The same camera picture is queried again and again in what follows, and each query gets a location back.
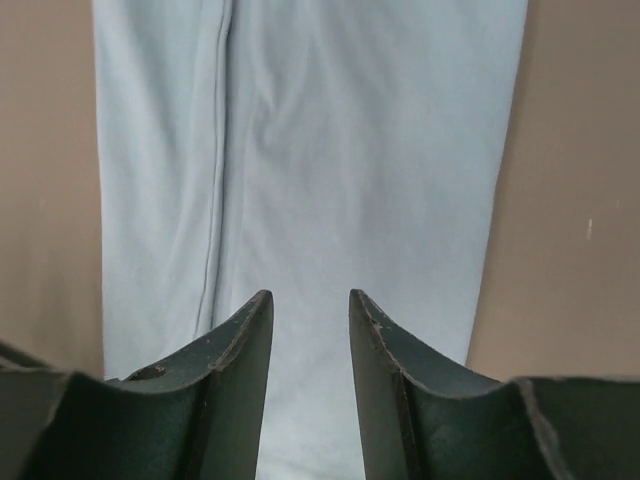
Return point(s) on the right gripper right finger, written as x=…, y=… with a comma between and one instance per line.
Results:
x=423, y=416

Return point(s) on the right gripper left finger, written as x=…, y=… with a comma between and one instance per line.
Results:
x=196, y=414

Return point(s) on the blue t shirt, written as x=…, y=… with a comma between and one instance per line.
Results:
x=308, y=148

